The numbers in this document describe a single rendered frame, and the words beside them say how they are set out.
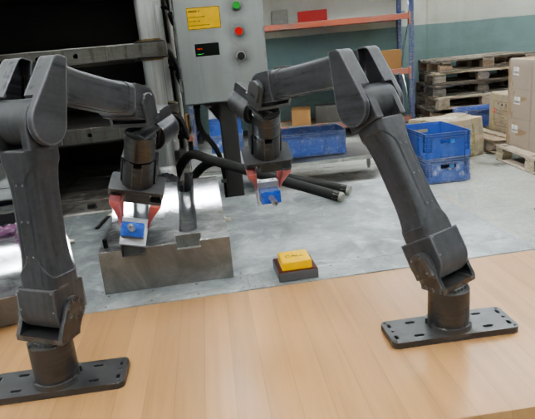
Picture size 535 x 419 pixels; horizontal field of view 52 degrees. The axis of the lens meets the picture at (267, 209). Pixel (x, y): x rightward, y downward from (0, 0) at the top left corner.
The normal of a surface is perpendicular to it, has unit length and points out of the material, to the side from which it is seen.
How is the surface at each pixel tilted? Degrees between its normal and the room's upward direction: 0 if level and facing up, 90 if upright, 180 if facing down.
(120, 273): 90
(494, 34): 90
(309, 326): 0
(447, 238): 61
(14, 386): 0
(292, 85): 93
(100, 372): 0
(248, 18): 90
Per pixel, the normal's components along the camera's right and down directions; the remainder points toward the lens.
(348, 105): -0.79, 0.24
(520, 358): -0.08, -0.95
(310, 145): 0.08, 0.33
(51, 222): 0.91, 0.04
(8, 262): 0.13, -0.73
